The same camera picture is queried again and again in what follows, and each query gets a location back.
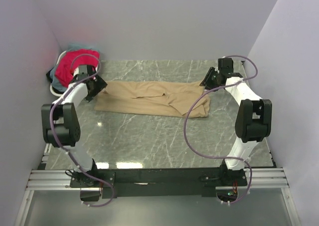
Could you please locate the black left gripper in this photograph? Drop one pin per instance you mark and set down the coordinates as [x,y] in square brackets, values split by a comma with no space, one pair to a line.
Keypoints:
[100,85]

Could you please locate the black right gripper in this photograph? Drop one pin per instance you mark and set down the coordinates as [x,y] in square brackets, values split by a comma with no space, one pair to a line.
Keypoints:
[206,81]

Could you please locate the beige t shirt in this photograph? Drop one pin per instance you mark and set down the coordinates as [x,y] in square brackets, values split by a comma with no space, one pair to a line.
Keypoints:
[156,98]

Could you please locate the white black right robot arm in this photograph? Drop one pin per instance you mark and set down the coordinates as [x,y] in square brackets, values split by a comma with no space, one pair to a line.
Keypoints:
[253,121]

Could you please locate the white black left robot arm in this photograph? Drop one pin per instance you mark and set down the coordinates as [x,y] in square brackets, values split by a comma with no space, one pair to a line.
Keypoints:
[61,128]

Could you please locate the white perforated laundry basket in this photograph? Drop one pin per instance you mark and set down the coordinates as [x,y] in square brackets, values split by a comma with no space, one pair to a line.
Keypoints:
[56,90]

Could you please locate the red t shirt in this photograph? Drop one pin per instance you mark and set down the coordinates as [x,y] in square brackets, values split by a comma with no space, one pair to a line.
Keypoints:
[84,57]

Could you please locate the grey blue t shirt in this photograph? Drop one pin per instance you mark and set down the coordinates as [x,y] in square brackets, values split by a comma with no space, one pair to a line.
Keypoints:
[74,47]

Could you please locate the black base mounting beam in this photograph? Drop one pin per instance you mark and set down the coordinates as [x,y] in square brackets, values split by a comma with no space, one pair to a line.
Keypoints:
[157,182]

